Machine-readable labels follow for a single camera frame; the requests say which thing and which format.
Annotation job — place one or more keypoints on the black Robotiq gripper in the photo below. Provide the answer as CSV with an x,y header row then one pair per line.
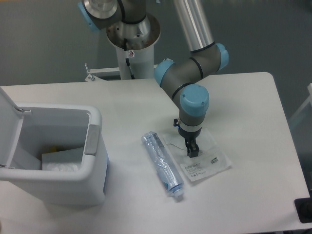
x,y
190,141

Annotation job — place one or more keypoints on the white plastic packaging bag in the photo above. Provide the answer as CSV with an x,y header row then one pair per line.
x,y
210,161

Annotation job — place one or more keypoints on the crushed clear plastic bottle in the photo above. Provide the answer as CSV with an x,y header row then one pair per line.
x,y
164,166

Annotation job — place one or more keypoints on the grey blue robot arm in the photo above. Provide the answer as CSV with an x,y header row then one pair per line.
x,y
179,81

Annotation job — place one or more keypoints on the white trash can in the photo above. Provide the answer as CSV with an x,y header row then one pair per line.
x,y
49,128

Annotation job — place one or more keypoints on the white trash can lid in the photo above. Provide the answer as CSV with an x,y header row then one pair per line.
x,y
11,121

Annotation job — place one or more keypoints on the black device at table edge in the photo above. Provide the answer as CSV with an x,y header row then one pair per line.
x,y
304,209

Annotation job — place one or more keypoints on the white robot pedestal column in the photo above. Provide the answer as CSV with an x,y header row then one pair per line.
x,y
134,43

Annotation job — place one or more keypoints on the white frame at right edge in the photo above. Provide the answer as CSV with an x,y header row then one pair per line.
x,y
303,111

